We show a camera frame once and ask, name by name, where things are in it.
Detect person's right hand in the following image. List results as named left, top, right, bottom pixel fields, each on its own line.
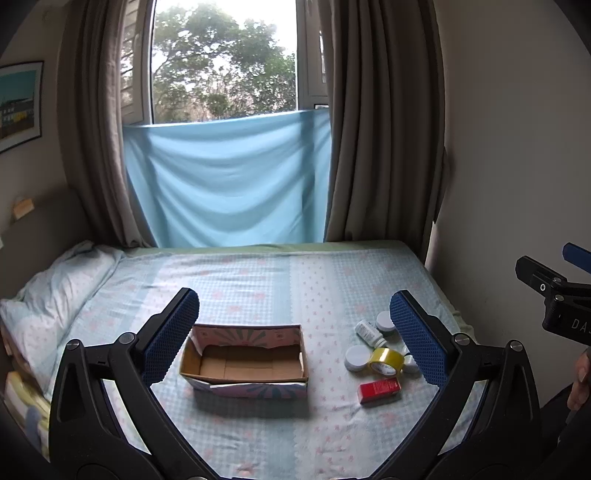
left=569, top=347, right=591, bottom=418

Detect patterned cardboard box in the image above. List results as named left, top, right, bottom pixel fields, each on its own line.
left=179, top=323, right=309, bottom=400

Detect red box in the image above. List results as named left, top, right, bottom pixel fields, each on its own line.
left=359, top=377, right=402, bottom=406

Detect checked floral bed sheet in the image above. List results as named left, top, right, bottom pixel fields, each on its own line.
left=44, top=244, right=485, bottom=478

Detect white window frame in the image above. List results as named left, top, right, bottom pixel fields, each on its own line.
left=121, top=0, right=331, bottom=126

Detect light blue cloth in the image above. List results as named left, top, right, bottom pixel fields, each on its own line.
left=121, top=109, right=334, bottom=248

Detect white pill bottle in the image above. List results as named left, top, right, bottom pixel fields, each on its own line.
left=355, top=320, right=389, bottom=349

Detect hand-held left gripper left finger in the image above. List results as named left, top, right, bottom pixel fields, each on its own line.
left=48, top=287, right=218, bottom=480

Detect checked floral pillow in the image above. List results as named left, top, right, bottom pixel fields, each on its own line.
left=0, top=240, right=125, bottom=393

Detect yellow tape roll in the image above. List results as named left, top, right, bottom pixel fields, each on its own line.
left=368, top=347, right=406, bottom=377

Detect framed wall picture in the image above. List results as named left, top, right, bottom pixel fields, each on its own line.
left=0, top=60, right=45, bottom=154

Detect grey-brown curtain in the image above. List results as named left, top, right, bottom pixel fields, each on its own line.
left=302, top=0, right=451, bottom=271
left=55, top=0, right=160, bottom=250

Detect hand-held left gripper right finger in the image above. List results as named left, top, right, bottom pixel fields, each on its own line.
left=376, top=290, right=542, bottom=480

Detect person's dark trousers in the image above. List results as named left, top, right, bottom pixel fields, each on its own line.
left=538, top=383, right=591, bottom=480

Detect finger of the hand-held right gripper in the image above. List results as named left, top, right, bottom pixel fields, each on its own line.
left=562, top=243, right=591, bottom=274
left=515, top=256, right=570, bottom=301

